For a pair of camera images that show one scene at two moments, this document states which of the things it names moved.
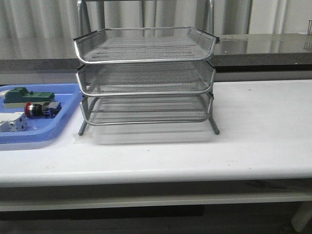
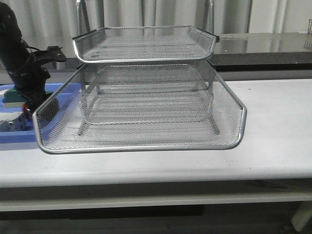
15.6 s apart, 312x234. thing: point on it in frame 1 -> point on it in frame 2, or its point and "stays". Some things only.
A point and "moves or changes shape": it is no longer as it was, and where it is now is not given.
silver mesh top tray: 145,45 stays
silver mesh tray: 129,79 moves or changes shape
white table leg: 302,216 stays
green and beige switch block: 16,97 stays
